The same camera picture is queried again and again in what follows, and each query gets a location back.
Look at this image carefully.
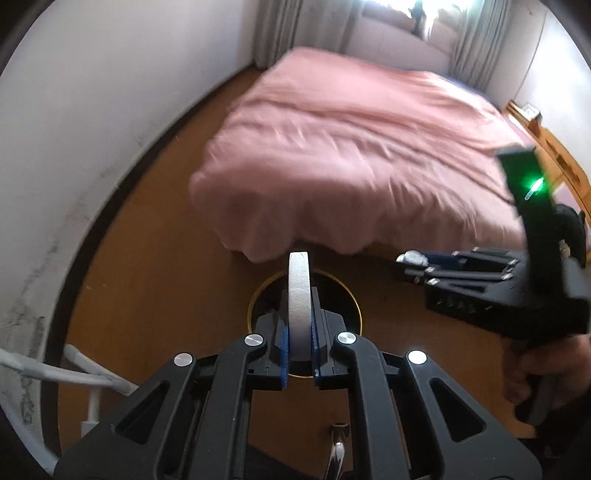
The grey curtain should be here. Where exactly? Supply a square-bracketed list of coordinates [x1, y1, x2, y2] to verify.
[252, 0, 366, 71]
[449, 0, 514, 92]

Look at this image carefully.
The chrome chair leg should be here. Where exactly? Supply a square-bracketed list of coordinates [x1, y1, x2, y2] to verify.
[323, 421, 350, 480]

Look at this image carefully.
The white cable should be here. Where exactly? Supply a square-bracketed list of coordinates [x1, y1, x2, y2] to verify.
[64, 343, 139, 398]

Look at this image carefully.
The small silver foil scrap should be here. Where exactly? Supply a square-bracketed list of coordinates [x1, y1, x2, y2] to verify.
[396, 250, 428, 269]

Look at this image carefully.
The white tape roll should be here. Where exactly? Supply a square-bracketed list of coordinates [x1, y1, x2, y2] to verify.
[287, 250, 313, 362]

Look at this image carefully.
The wooden bedside cabinet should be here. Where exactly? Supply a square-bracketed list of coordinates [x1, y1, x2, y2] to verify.
[502, 100, 591, 210]

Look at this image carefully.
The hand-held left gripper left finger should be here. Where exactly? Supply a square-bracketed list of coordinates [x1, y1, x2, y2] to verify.
[55, 300, 290, 480]

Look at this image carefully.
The person's right hand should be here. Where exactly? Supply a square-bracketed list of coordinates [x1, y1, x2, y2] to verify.
[505, 333, 591, 411]

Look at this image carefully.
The bright window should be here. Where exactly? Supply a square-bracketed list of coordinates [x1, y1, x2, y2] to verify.
[364, 0, 468, 29]

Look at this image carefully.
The white plug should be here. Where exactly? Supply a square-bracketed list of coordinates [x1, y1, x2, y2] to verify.
[80, 387, 101, 438]

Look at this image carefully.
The dark object on windowsill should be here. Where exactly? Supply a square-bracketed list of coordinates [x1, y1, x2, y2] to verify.
[408, 0, 431, 37]

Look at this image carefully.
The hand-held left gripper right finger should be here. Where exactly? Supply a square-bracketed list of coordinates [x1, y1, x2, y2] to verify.
[312, 286, 541, 480]

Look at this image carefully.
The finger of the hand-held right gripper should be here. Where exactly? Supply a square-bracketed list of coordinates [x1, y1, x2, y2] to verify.
[397, 258, 517, 290]
[428, 248, 526, 274]

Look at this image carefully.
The black bin with gold rim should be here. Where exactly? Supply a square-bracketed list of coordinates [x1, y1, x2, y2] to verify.
[247, 270, 363, 379]

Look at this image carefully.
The thick grey-white cable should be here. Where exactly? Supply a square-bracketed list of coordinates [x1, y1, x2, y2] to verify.
[0, 346, 118, 389]

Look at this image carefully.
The bed with pink cover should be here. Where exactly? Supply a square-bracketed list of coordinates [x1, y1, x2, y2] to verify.
[188, 45, 539, 265]

